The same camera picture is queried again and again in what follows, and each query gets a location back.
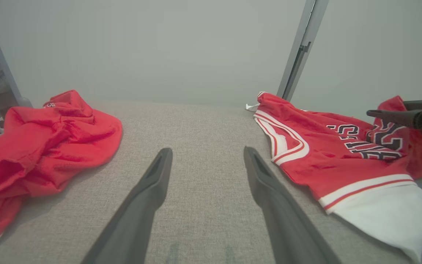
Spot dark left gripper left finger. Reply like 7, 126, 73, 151
81, 148, 173, 264

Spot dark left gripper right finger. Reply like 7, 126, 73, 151
244, 147, 341, 264

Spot red basketball jersey white sleeves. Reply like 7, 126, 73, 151
246, 92, 422, 263

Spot red shorts white stripe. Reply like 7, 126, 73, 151
0, 90, 123, 250

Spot grey partition post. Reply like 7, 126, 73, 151
277, 0, 329, 101

